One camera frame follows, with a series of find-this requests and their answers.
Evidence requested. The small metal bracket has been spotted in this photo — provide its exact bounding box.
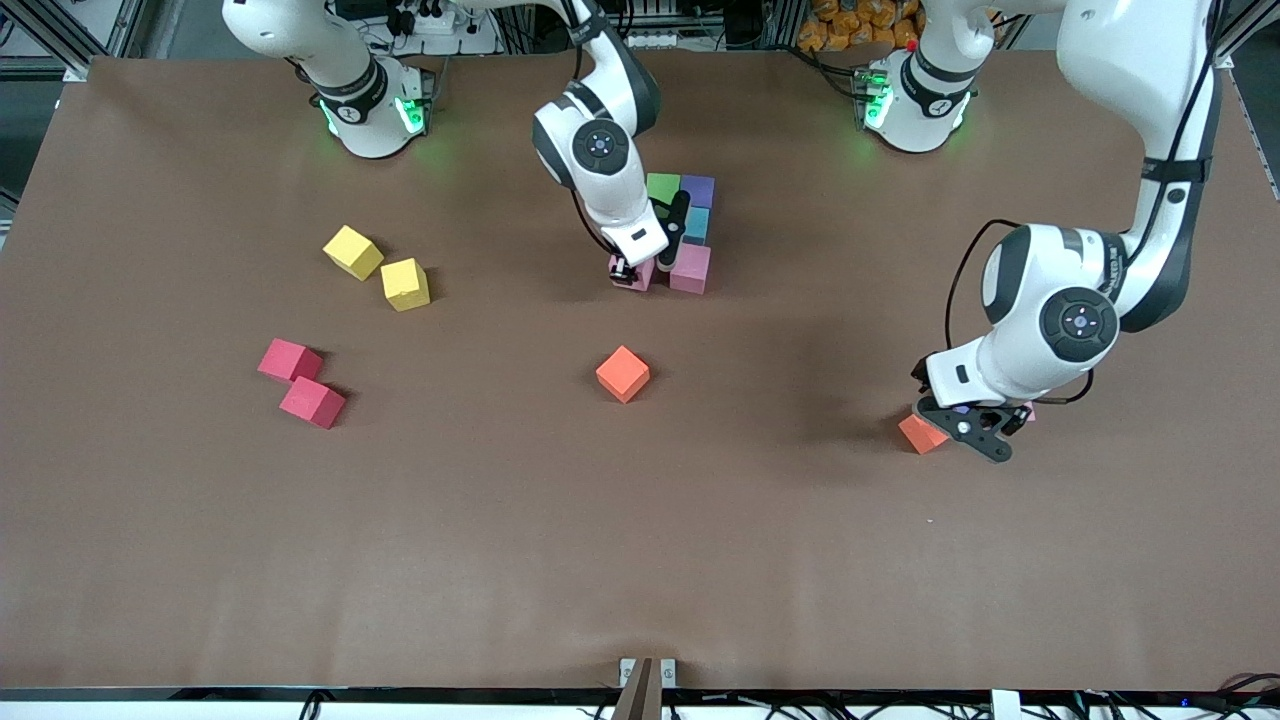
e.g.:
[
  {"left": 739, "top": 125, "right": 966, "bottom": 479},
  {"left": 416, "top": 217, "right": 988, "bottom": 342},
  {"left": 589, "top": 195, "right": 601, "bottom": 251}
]
[{"left": 619, "top": 657, "right": 678, "bottom": 691}]

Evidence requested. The yellow foam cube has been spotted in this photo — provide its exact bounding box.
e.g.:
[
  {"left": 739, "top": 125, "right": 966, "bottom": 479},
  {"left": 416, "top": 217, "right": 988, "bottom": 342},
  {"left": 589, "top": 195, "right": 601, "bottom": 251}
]
[
  {"left": 322, "top": 224, "right": 385, "bottom": 282},
  {"left": 380, "top": 257, "right": 432, "bottom": 313}
]

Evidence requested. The orange foam cube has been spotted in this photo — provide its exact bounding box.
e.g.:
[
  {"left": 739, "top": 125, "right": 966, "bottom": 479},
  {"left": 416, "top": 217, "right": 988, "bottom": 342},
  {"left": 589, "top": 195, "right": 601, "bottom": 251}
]
[
  {"left": 595, "top": 345, "right": 652, "bottom": 405},
  {"left": 897, "top": 412, "right": 951, "bottom": 456}
]

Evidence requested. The brown tapered pole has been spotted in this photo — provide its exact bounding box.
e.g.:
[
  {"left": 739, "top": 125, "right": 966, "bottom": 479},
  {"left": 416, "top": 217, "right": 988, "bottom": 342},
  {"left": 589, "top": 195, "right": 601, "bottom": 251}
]
[{"left": 612, "top": 657, "right": 665, "bottom": 720}]

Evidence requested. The pile of orange fruits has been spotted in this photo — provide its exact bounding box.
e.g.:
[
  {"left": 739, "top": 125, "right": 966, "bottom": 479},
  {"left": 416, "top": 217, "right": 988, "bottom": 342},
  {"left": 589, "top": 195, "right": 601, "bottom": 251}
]
[{"left": 798, "top": 0, "right": 921, "bottom": 53}]

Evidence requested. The white electronics rack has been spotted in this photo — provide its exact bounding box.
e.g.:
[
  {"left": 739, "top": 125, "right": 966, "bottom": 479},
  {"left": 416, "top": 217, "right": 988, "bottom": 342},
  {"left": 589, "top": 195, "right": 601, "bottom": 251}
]
[{"left": 655, "top": 0, "right": 791, "bottom": 47}]

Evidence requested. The aluminium frame profile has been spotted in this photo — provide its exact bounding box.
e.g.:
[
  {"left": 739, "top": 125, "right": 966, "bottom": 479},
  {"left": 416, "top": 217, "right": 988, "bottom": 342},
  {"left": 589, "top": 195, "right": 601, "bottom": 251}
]
[
  {"left": 1205, "top": 0, "right": 1280, "bottom": 71},
  {"left": 0, "top": 0, "right": 151, "bottom": 81}
]

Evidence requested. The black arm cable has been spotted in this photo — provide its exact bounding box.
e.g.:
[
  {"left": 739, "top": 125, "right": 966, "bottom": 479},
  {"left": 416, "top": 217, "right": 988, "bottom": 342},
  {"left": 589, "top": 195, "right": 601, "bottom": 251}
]
[
  {"left": 570, "top": 188, "right": 617, "bottom": 257},
  {"left": 944, "top": 218, "right": 1023, "bottom": 353}
]

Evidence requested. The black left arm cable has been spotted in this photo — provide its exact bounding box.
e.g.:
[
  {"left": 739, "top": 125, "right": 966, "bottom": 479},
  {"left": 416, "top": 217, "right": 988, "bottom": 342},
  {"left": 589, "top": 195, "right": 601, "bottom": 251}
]
[{"left": 944, "top": 218, "right": 1023, "bottom": 353}]

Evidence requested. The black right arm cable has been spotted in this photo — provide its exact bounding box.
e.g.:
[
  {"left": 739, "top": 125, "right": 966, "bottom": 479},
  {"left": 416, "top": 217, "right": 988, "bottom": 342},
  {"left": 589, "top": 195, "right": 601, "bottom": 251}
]
[{"left": 570, "top": 188, "right": 617, "bottom": 257}]

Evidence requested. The white power strip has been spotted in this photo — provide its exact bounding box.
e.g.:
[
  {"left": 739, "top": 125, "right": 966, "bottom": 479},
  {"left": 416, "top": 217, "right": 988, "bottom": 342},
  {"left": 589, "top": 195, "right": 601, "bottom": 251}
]
[{"left": 385, "top": 0, "right": 471, "bottom": 37}]

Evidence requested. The red foam cube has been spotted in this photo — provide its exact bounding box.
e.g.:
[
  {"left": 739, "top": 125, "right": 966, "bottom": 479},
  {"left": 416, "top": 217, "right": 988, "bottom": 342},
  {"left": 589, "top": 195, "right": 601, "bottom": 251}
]
[
  {"left": 279, "top": 376, "right": 347, "bottom": 431},
  {"left": 257, "top": 338, "right": 324, "bottom": 386}
]

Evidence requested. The brown table cover sheet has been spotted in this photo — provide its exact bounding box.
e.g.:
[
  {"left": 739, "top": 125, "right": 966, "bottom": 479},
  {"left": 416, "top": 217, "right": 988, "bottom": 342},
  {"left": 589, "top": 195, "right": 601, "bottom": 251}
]
[{"left": 0, "top": 48, "right": 1280, "bottom": 693}]

